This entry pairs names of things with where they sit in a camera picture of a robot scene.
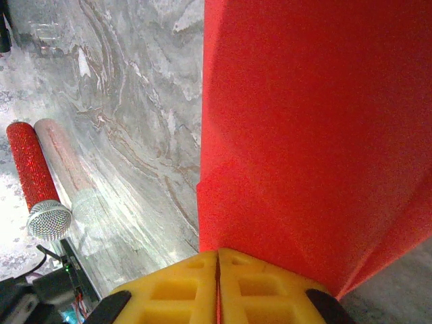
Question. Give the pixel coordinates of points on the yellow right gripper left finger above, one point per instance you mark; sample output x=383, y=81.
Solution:
x=175, y=297

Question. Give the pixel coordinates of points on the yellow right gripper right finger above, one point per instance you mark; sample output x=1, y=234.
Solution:
x=263, y=297

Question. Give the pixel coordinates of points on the red cloth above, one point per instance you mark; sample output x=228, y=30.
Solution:
x=303, y=135

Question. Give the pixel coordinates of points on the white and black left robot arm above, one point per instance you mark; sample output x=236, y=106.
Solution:
x=20, y=300

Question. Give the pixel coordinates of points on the black hard case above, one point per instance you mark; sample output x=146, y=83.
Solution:
x=4, y=27

